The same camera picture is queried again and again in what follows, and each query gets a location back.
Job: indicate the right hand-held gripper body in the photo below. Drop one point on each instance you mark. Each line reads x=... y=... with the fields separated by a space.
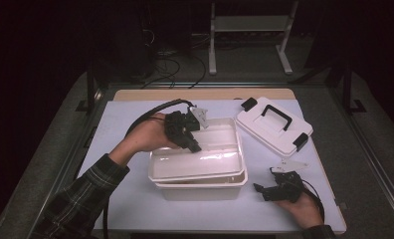
x=286 y=189

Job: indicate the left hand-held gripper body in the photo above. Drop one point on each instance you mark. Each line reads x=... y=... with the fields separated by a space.
x=180 y=127

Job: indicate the white plastic tray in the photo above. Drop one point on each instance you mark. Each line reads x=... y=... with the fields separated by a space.
x=198 y=164

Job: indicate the white plastic storage box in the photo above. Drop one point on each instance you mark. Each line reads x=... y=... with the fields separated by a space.
x=201 y=192

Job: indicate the person's right hand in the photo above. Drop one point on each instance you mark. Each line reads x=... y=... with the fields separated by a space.
x=306 y=210

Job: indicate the person's left hand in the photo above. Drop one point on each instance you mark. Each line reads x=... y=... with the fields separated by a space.
x=148 y=136

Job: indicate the white table mat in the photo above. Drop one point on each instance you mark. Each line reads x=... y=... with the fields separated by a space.
x=218 y=215

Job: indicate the grey metal stand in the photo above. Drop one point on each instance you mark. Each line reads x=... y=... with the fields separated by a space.
x=251 y=24

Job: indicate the black frame post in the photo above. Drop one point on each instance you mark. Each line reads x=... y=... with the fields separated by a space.
x=348 y=93
x=90 y=89

